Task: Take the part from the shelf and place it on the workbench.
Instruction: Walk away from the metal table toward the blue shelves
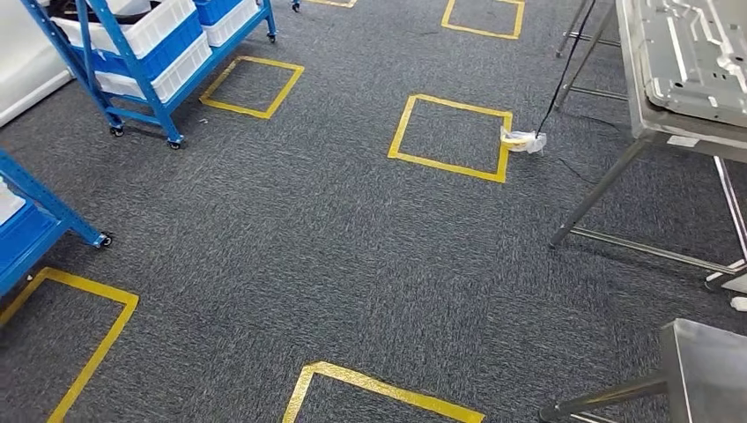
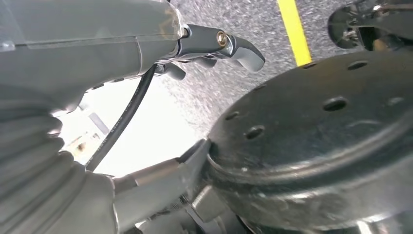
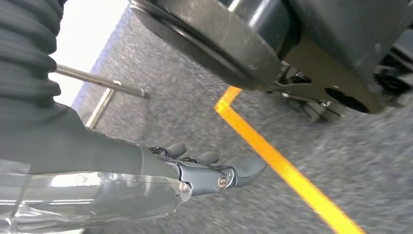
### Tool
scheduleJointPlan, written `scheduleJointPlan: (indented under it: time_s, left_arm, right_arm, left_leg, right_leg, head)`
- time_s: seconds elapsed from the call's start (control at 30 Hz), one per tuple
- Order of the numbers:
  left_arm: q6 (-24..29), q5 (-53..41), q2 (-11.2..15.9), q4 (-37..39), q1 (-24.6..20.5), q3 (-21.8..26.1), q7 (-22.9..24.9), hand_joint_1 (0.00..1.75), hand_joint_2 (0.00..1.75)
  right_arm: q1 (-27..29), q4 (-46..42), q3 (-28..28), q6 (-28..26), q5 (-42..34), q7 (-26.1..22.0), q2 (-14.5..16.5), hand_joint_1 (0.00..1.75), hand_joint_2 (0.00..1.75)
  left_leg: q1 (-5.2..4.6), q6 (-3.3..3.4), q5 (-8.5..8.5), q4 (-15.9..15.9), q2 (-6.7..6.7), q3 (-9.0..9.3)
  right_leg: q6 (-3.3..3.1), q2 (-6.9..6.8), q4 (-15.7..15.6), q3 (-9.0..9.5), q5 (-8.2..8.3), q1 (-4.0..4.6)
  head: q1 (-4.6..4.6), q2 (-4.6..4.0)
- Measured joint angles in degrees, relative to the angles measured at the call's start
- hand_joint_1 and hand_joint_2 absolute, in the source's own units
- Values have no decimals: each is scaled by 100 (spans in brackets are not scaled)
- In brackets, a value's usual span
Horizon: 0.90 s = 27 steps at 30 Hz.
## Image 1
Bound stainless steel workbench table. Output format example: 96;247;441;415
548;0;747;293
539;317;747;423

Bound crumpled plastic tape wad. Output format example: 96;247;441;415
499;127;548;156

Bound yellow floor tape square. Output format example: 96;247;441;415
281;360;485;423
0;267;140;423
199;55;306;121

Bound black parts in bin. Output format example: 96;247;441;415
48;0;163;26

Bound stamped sheet metal panel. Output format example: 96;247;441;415
632;0;747;130

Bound thin black cable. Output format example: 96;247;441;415
536;0;599;138

